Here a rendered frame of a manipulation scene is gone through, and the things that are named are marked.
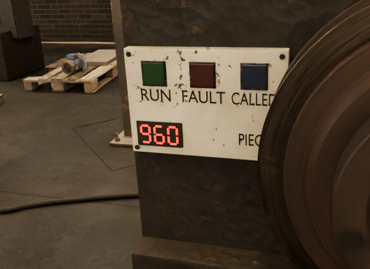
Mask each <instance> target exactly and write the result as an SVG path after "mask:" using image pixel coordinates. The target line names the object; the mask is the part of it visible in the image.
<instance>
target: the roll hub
mask: <svg viewBox="0 0 370 269"><path fill-rule="evenodd" d="M332 222H333V230H334V235H335V239H336V242H337V244H338V247H339V249H340V252H341V254H342V256H343V258H344V260H345V261H346V263H347V264H348V266H349V268H350V269H370V117H369V118H368V119H367V120H366V121H365V122H364V123H363V124H362V125H361V126H360V127H359V128H358V130H357V131H356V132H355V133H354V135H353V136H352V138H351V139H350V140H349V142H348V143H347V145H346V147H345V148H344V150H343V152H342V154H341V157H340V159H339V161H338V165H337V167H336V171H335V175H334V180H333V197H332ZM346 229H353V230H359V231H360V233H361V235H362V236H363V238H364V244H363V245H362V246H361V247H360V248H359V249H358V250H351V249H345V247H344V246H343V244H342V242H341V240H340V236H341V235H342V234H343V232H344V231H345V230H346Z"/></svg>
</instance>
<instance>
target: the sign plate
mask: <svg viewBox="0 0 370 269"><path fill-rule="evenodd" d="M124 60H125V66H126V78H127V89H128V101H129V111H130V123H131V129H132V140H133V150H134V151H143V152H157V153H170V154H178V155H192V156H206V157H219V158H234V159H242V160H255V161H257V160H258V149H259V142H260V136H261V133H262V128H263V125H264V122H265V119H266V115H267V113H268V110H269V108H270V105H271V103H272V101H273V98H274V96H275V93H276V91H277V89H278V86H279V84H280V82H281V80H282V78H283V76H284V74H285V73H286V71H287V69H288V68H289V66H290V49H289V48H260V47H167V46H128V47H126V48H124ZM142 63H163V64H164V73H165V85H144V80H143V67H142ZM191 64H213V65H214V87H197V86H192V85H191ZM242 65H266V89H244V88H242ZM142 124H145V125H148V127H150V131H151V133H149V129H148V127H142ZM156 125H162V128H157V127H155V126H156ZM169 126H173V127H176V129H178V135H176V129H175V128H169ZM140 127H142V132H143V133H149V135H151V141H149V135H143V133H141V132H140ZM153 127H155V130H156V134H162V136H165V142H163V140H162V136H156V142H163V144H157V143H156V142H154V135H156V134H154V128H153ZM167 128H169V133H170V134H167ZM168 136H169V137H170V143H176V137H178V144H177V145H170V143H168V138H167V137H168ZM143 141H149V142H150V143H143Z"/></svg>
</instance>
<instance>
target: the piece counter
mask: <svg viewBox="0 0 370 269"><path fill-rule="evenodd" d="M142 127H148V125H145V124H142ZM142 127H140V132H141V133H143V132H142ZM155 127H157V128H162V125H156V126H155ZM155 127H153V128H154V134H156V130H155ZM169 128H175V129H176V127H173V126H169ZM169 128H167V134H170V133H169ZM148 129H149V133H151V131H150V127H148ZM149 133H143V135H149ZM176 135H178V129H176ZM156 136H162V134H156V135H154V142H156ZM167 138H168V143H170V137H169V136H168V137H167ZM162 140H163V142H165V136H162ZM149 141H151V135H149ZM149 141H143V143H150V142H149ZM163 142H156V143H157V144H163ZM177 144H178V137H176V143H170V145H177Z"/></svg>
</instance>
